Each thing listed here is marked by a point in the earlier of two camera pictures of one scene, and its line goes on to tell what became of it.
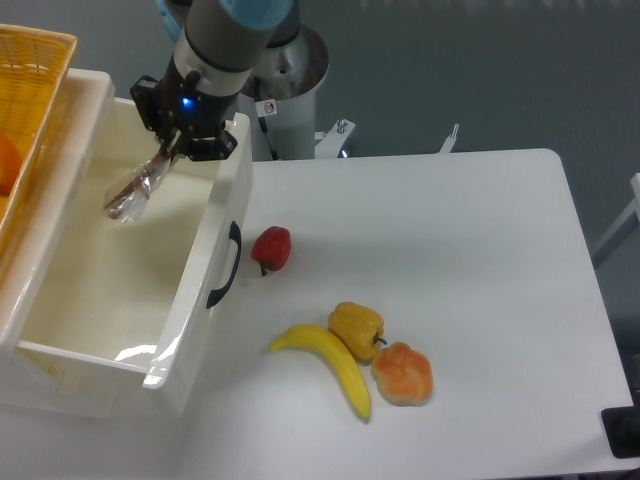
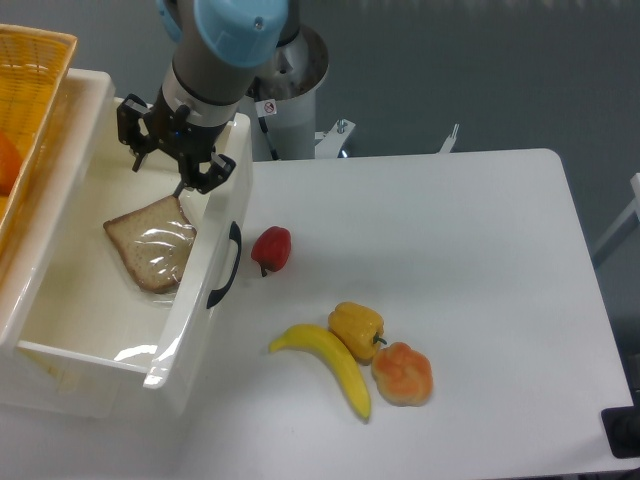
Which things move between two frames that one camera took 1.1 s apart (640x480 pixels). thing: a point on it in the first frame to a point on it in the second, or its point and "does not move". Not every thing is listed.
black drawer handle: x=235 y=235 does not move
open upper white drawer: x=149 y=294 does not move
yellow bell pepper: x=359 y=327 does not move
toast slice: x=130 y=203 to x=155 y=241
